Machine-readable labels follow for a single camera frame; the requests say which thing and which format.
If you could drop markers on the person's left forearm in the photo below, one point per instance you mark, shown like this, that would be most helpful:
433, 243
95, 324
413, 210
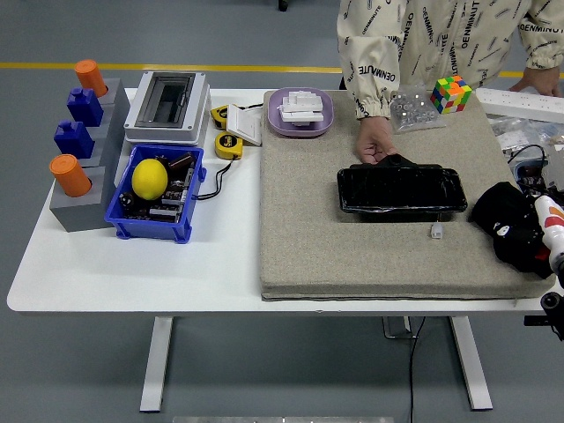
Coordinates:
544, 44

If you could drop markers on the yellow lemon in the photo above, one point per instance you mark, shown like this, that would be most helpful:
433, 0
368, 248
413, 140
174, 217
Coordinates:
150, 178

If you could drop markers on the black rag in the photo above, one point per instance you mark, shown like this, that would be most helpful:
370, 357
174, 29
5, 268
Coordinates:
502, 205

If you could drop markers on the person's right forearm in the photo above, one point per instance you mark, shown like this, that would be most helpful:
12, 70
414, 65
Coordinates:
373, 83

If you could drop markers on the small white connector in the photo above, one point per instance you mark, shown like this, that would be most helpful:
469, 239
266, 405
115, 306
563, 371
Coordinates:
435, 230

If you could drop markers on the black table control box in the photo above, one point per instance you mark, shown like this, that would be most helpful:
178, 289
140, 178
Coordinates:
533, 321

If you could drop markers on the black chair caster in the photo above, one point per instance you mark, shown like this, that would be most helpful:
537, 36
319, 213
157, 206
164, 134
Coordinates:
283, 5

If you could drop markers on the orange cylinder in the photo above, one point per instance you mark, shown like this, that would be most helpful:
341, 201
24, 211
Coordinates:
90, 77
70, 174

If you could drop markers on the clear plastic bags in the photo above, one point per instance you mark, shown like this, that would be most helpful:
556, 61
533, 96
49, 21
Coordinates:
515, 132

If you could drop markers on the yellow tape measure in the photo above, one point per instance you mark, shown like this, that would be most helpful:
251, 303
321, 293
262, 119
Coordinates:
219, 115
228, 144

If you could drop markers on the white switch parts stack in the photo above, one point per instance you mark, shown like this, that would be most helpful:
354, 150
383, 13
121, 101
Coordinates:
302, 108

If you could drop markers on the blue plastic block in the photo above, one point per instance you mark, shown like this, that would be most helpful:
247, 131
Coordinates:
74, 140
84, 108

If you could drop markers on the grey stepped block holder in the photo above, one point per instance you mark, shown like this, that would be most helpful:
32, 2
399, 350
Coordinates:
79, 216

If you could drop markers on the grey-brown mat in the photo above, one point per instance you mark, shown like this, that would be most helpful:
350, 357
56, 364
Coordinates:
308, 220

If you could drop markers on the light blue tray of boards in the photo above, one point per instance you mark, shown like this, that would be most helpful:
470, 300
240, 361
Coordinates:
533, 176

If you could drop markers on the purple plate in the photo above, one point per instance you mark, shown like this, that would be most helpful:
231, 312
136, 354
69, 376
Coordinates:
275, 123

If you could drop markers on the colourful puzzle cube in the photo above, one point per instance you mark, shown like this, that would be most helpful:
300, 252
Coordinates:
449, 94

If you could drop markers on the white power strip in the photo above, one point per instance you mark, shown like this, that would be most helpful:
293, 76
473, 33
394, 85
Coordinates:
520, 103

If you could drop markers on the person's left hand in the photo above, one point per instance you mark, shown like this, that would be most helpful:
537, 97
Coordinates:
539, 79

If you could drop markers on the grey electrical distribution box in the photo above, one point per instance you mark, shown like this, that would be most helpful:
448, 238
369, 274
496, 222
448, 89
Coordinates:
194, 110

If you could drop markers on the person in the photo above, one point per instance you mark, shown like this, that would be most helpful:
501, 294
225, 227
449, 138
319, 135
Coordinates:
440, 35

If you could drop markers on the white table leg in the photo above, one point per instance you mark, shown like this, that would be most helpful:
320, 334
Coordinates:
471, 365
156, 365

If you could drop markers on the white wall switch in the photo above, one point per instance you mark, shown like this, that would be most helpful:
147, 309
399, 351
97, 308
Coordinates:
247, 125

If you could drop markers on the dark circuit board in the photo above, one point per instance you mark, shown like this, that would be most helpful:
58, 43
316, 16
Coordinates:
174, 198

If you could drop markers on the person's right hand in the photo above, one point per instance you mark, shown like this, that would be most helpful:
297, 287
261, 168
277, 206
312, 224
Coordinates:
373, 140

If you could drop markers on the metal bracket under table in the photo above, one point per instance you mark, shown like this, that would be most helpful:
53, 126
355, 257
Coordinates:
390, 332

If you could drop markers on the brown cylindrical capacitor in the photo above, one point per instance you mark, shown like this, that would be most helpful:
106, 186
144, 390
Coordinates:
181, 161

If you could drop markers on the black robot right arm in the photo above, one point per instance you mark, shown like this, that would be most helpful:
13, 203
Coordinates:
555, 304

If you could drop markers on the blue plastic bin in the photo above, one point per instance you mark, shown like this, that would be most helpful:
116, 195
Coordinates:
150, 229

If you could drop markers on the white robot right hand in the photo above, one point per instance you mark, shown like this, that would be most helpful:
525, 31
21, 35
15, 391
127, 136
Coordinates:
553, 220

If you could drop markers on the clear bag of metal nuts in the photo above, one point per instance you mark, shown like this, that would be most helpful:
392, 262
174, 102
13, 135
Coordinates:
412, 110

